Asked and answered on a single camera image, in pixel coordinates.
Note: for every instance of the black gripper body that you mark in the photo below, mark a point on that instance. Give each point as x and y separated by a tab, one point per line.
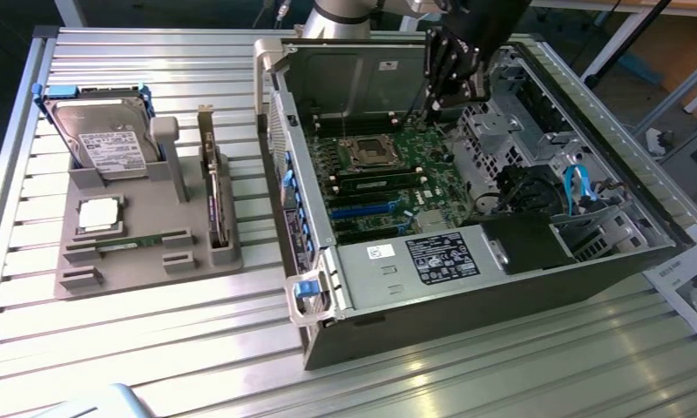
489	22

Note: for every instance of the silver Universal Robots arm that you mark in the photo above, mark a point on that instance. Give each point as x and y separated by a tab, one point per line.
331	15

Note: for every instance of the black RAM slot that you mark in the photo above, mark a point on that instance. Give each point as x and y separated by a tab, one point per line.
361	126

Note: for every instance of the black installed RAM stick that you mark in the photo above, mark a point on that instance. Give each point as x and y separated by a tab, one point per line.
378	183

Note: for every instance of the green RAM stick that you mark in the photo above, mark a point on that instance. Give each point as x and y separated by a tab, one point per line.
131	243

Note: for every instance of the metal disk bay cage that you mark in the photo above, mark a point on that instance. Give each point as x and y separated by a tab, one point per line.
501	139

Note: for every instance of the green motherboard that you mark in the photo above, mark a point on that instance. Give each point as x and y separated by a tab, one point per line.
425	148

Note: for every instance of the metal CPU socket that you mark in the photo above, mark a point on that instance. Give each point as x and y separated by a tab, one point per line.
374	151

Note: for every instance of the black slanted pole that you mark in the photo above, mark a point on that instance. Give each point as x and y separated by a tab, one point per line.
634	41

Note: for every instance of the white power strip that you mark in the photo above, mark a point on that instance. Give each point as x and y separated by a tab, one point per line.
659	140

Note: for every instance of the blue expansion slot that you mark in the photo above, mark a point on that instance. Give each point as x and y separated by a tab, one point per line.
363	211

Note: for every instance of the black expansion slot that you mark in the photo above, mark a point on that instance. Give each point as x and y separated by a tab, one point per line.
373	230

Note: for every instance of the black plastic shroud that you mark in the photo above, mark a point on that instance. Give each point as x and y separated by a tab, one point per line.
529	244

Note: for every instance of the grey power supply unit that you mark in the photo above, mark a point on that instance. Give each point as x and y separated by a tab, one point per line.
395	270

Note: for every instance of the upright expansion card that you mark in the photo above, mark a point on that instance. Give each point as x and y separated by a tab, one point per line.
217	183

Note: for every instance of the black open PC case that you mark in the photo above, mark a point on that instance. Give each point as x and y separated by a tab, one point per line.
501	305

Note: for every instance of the printed paper sheet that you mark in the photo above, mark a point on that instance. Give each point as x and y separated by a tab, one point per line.
691	278

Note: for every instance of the silver hard disk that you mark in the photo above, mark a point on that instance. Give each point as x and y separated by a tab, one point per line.
107	139

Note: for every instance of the silver CPU chip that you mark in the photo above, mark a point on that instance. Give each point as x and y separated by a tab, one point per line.
101	215

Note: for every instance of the blue disk carrier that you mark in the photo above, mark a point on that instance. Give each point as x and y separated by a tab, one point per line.
39	98

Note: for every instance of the grey parts rack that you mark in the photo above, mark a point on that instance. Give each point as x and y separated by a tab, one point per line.
134	270

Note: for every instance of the light blue rounded object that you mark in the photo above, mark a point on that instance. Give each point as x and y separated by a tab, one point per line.
105	402

